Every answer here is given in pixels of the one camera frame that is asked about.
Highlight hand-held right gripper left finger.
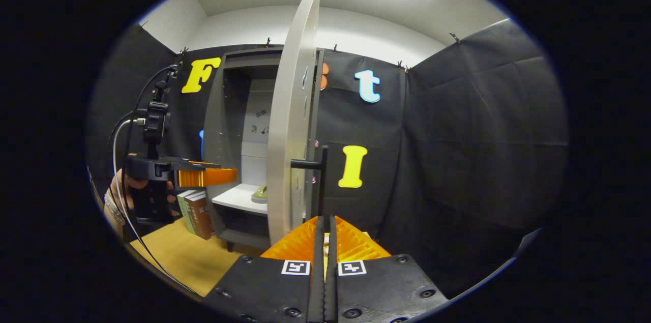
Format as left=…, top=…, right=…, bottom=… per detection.
left=203, top=215, right=325, bottom=323

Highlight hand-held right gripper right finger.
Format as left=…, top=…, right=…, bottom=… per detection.
left=327, top=215, right=448, bottom=323

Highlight grey cabinet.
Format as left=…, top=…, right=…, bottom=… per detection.
left=202, top=46, right=326, bottom=253

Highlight white cabinet door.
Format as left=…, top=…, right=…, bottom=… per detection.
left=266, top=0, right=323, bottom=246

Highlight black cabinet door handle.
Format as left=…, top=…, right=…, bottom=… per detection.
left=290, top=145, right=330, bottom=232

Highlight brown book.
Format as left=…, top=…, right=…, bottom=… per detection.
left=184, top=191, right=213, bottom=241

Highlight black backdrop cloth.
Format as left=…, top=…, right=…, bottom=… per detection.
left=86, top=18, right=568, bottom=298

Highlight grey camera cable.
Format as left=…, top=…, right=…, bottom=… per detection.
left=111, top=118, right=201, bottom=296

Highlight silver bracelets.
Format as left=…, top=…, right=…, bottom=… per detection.
left=103, top=187, right=126, bottom=226

